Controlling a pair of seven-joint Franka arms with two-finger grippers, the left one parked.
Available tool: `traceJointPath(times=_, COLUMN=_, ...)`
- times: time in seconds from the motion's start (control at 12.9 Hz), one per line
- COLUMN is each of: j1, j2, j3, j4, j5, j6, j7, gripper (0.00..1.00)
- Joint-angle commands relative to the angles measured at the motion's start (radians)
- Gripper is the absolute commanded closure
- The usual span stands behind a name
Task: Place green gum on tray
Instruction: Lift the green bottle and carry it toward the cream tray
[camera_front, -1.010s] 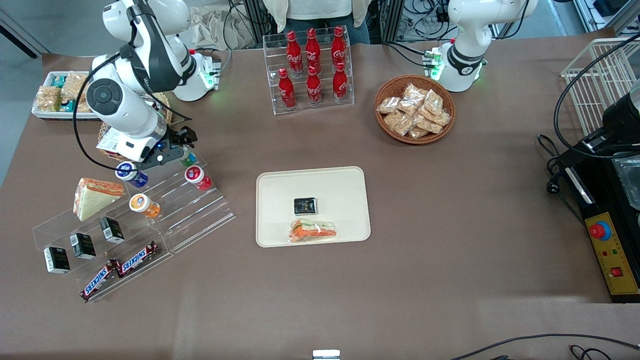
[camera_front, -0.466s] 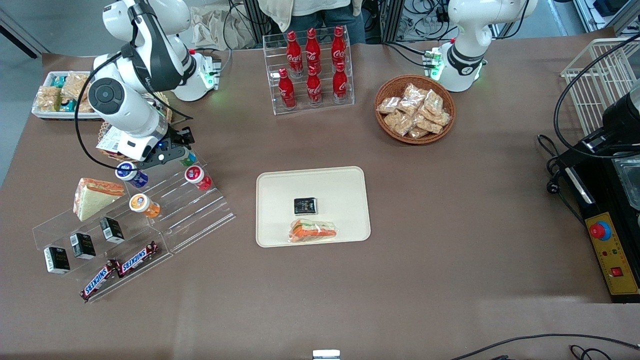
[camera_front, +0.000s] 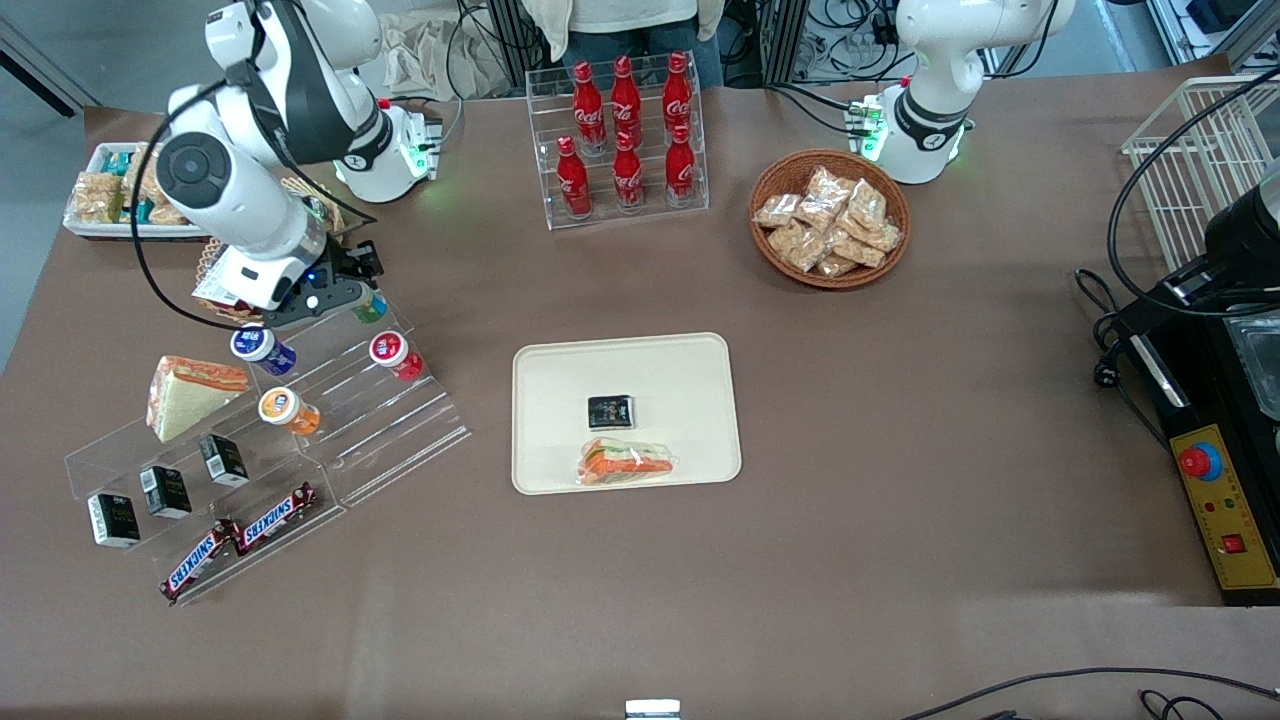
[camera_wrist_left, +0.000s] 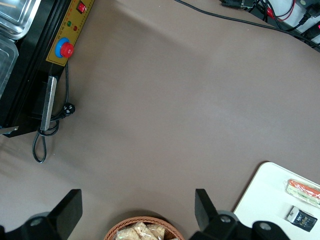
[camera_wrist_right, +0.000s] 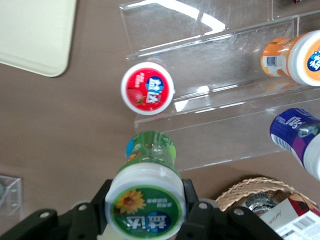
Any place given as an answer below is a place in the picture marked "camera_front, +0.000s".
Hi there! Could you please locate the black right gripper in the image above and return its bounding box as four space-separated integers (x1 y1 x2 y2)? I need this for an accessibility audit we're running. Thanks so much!
298 239 387 293

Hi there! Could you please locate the red lid gum bottle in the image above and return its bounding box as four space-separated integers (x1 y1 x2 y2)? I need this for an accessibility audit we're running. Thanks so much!
368 330 425 384

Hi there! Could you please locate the blue lid gum bottle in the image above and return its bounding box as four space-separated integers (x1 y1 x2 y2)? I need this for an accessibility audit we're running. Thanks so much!
229 322 298 378

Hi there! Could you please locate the orange lid gum bottle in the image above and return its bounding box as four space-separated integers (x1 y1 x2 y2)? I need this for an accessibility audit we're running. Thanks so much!
257 387 324 439

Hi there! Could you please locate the black gum pack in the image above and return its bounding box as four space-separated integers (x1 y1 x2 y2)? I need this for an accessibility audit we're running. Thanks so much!
197 433 251 490
87 491 142 550
138 465 193 520
587 394 637 431

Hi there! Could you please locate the cream plastic tray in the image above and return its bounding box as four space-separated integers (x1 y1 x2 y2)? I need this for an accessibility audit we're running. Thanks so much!
511 332 743 497

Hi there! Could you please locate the oval wicker basket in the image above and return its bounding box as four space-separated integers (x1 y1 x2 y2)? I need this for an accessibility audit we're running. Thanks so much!
194 177 347 327

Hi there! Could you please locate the clear plastic container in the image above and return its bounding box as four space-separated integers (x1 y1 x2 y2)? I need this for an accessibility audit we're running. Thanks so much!
1224 313 1280 423

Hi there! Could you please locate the red white biscuit box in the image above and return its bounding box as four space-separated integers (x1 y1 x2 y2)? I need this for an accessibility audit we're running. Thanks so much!
191 262 256 309

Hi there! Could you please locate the clear acrylic stepped stand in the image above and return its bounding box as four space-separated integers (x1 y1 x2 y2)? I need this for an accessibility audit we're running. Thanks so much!
248 288 472 508
64 385 347 608

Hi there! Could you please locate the crumpled beige paper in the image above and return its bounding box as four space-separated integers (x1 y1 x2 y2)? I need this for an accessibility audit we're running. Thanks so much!
380 14 509 102

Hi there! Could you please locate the red cola bottle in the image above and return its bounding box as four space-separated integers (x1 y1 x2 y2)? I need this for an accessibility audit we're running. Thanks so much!
611 130 646 212
555 135 592 220
610 54 644 150
665 123 698 208
662 51 694 137
572 59 607 154

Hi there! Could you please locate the wrapped sandwich on shelf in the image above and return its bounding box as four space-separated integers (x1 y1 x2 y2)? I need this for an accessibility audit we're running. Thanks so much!
146 354 250 445

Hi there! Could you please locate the black yellow control box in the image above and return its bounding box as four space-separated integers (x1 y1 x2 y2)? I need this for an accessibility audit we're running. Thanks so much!
1113 300 1280 609

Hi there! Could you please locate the rice cracker snack pack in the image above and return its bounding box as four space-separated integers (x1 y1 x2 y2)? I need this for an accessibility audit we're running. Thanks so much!
70 171 128 225
120 144 167 207

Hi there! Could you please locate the snickers chocolate bar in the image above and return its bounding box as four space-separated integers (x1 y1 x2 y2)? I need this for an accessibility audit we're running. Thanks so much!
159 519 242 605
234 482 318 555

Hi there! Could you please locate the white rectangular snack bin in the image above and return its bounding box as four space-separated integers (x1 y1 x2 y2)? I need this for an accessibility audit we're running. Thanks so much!
62 141 223 244

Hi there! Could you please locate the clear acrylic bottle rack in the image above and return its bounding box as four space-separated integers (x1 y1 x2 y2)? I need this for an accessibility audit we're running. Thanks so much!
525 53 712 233

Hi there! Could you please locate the clear wrapped sandwich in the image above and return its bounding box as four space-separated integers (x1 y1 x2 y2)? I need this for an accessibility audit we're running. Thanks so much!
577 437 677 489

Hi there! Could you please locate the person in blue jeans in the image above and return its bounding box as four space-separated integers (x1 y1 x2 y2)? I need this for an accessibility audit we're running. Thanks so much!
520 0 727 91

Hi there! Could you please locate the round brown wicker basket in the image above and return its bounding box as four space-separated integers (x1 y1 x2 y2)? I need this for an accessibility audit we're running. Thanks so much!
747 149 913 292

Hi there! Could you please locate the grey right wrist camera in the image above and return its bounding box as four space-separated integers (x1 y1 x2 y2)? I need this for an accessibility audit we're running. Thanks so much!
263 278 368 332

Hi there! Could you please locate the thick black looping cable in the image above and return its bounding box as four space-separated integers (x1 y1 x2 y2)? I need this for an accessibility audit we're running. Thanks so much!
1106 64 1280 319

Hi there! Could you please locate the white wire basket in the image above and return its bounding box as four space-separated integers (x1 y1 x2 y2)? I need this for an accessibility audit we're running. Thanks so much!
1120 75 1280 273

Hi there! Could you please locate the black cable with plug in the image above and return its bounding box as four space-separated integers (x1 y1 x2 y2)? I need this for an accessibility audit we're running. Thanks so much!
1074 267 1171 451

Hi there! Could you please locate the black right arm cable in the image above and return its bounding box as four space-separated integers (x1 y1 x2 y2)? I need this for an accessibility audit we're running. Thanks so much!
128 0 379 333

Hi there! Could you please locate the black aluminium frame post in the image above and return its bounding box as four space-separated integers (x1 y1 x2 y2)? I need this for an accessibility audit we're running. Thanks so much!
484 0 546 89

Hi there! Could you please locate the long thin black cable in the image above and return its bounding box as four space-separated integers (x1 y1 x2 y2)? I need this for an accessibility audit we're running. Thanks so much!
897 666 1280 720

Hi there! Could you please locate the short curled black cable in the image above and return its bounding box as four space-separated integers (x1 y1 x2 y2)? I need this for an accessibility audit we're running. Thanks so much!
1138 688 1229 720

